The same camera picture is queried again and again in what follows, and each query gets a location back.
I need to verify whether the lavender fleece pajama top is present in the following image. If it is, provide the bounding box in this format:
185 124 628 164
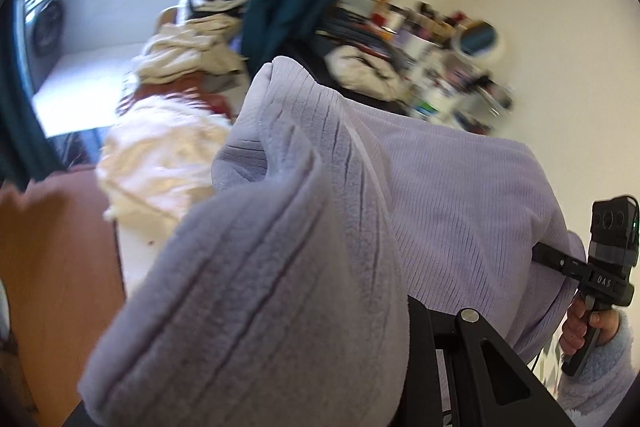
77 56 586 427

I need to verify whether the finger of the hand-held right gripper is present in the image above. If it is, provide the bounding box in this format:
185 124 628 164
532 243 591 283

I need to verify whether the grey washing machine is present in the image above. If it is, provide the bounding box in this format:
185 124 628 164
20 0 68 58

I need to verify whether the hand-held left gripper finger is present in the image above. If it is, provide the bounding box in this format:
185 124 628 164
395 294 576 427

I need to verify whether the person's right hand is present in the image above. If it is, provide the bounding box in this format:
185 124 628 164
558 296 623 357

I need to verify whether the white cloth bag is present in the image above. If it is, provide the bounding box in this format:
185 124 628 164
325 44 406 100

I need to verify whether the pale printed garment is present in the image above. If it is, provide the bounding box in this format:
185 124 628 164
132 14 251 85

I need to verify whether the round white framed mirror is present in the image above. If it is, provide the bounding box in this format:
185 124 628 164
452 19 503 60

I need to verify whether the white fleece blanket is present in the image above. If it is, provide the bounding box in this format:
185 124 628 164
95 99 236 223

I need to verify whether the brown garment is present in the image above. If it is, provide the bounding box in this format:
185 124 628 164
117 74 236 118

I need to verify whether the person's right forearm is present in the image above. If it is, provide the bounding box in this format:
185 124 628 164
555 312 638 418

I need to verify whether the beige cushioned chair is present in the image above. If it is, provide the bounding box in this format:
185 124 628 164
152 4 191 30

